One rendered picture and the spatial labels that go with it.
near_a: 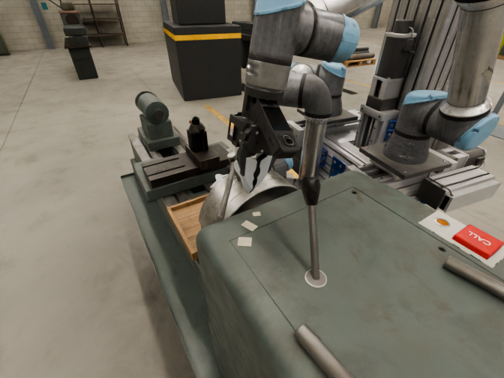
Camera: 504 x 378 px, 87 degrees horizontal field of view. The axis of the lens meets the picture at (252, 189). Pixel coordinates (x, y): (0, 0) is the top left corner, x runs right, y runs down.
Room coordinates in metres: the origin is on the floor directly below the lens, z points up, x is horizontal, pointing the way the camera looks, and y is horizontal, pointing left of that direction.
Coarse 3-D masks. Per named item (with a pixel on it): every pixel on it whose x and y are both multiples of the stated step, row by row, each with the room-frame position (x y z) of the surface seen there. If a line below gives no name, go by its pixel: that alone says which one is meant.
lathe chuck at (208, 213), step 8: (272, 176) 0.62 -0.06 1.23; (280, 176) 0.65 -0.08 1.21; (216, 184) 0.61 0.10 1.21; (224, 184) 0.59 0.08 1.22; (232, 184) 0.58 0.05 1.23; (240, 184) 0.58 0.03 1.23; (216, 192) 0.58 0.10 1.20; (232, 192) 0.56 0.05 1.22; (240, 192) 0.55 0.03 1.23; (208, 200) 0.58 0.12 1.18; (216, 200) 0.56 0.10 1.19; (208, 208) 0.55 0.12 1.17; (216, 208) 0.54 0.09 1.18; (200, 216) 0.57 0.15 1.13; (208, 216) 0.54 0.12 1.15; (216, 216) 0.52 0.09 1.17; (208, 224) 0.52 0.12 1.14
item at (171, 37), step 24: (192, 0) 5.74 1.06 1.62; (216, 0) 5.89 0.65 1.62; (168, 24) 5.94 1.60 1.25; (192, 24) 5.73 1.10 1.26; (216, 24) 5.86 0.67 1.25; (168, 48) 6.57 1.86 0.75; (192, 48) 5.30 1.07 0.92; (216, 48) 5.46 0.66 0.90; (240, 48) 5.63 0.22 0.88; (192, 72) 5.28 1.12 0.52; (216, 72) 5.45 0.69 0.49; (240, 72) 5.62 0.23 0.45; (192, 96) 5.26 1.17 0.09; (216, 96) 5.43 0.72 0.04
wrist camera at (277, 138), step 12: (252, 108) 0.47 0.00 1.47; (264, 108) 0.45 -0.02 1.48; (276, 108) 0.46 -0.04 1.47; (264, 120) 0.43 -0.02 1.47; (276, 120) 0.43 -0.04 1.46; (264, 132) 0.42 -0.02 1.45; (276, 132) 0.41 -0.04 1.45; (288, 132) 0.42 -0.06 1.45; (276, 144) 0.39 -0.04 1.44; (288, 144) 0.39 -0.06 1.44; (276, 156) 0.38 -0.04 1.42; (288, 156) 0.39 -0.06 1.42
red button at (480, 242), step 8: (464, 232) 0.36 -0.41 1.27; (472, 232) 0.36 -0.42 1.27; (480, 232) 0.36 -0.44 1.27; (456, 240) 0.35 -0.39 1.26; (464, 240) 0.34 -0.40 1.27; (472, 240) 0.34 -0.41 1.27; (480, 240) 0.34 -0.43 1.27; (488, 240) 0.34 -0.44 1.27; (496, 240) 0.34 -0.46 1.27; (472, 248) 0.33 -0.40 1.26; (480, 248) 0.32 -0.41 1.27; (488, 248) 0.32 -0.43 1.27; (496, 248) 0.32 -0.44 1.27; (488, 256) 0.31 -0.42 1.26
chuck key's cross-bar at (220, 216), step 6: (234, 150) 0.63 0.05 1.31; (234, 162) 0.58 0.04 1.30; (234, 168) 0.56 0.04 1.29; (234, 174) 0.53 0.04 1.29; (228, 180) 0.49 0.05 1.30; (228, 186) 0.46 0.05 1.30; (228, 192) 0.44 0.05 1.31; (228, 198) 0.42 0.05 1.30; (222, 204) 0.39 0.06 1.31; (222, 210) 0.37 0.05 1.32; (222, 216) 0.35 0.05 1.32
